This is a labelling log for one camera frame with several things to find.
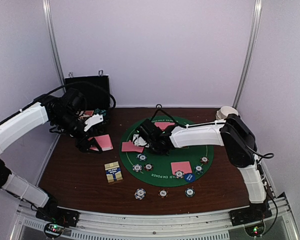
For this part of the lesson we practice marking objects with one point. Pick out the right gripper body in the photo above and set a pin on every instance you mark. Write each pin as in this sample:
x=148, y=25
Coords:
x=154, y=148

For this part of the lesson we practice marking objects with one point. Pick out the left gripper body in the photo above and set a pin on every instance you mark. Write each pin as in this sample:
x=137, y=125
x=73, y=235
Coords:
x=79, y=141

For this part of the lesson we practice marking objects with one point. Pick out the pink playing card deck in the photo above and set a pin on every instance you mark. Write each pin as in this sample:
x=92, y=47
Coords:
x=104, y=141

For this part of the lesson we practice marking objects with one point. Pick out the single dealt pink card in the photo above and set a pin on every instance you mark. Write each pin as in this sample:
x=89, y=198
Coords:
x=127, y=146

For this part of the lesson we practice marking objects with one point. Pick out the blue white chips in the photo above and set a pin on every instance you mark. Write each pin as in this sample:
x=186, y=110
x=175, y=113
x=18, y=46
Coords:
x=137, y=168
x=179, y=174

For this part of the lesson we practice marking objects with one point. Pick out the blue round button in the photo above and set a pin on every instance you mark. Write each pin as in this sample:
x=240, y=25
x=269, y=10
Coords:
x=189, y=177

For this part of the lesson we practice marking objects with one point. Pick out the brown chip stack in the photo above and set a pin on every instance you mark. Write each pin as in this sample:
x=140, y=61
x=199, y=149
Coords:
x=163, y=193

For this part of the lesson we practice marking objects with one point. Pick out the blue white chip stack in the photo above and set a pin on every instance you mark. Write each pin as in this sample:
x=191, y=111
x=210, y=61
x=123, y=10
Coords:
x=140, y=194

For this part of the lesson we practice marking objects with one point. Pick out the green blue chip stack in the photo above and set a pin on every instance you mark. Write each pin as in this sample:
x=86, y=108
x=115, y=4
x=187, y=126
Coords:
x=189, y=192

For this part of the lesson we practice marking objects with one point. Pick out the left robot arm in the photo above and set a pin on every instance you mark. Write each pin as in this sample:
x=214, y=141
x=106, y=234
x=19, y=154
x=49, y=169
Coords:
x=21, y=142

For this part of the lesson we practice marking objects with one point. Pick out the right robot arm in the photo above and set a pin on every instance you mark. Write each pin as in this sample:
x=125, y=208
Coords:
x=231, y=133

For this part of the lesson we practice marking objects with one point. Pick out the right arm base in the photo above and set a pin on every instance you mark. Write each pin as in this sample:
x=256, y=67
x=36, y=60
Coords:
x=248, y=215

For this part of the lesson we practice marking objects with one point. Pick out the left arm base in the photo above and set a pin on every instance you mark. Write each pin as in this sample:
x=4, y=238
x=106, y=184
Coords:
x=64, y=217

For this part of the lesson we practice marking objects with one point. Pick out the red card deck in case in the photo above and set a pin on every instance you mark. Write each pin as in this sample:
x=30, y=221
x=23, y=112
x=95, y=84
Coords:
x=87, y=113

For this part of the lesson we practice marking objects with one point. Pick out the round green poker mat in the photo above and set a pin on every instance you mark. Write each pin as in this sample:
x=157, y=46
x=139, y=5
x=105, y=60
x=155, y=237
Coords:
x=161, y=175

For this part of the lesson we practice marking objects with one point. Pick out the clear card box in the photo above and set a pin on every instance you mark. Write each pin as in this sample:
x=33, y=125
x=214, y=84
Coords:
x=113, y=172

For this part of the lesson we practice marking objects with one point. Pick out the black poker case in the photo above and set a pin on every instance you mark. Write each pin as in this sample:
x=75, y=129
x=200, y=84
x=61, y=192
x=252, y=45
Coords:
x=96, y=98

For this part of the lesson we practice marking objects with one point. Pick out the white bowl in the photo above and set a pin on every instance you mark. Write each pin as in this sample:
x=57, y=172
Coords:
x=224, y=111

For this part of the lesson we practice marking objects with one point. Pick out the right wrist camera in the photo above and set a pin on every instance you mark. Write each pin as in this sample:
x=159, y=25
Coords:
x=149, y=131

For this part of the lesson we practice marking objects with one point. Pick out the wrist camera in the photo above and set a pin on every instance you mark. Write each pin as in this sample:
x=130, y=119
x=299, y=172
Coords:
x=74, y=100
x=149, y=131

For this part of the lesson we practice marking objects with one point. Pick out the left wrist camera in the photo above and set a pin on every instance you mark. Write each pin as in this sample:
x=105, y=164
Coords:
x=74, y=100

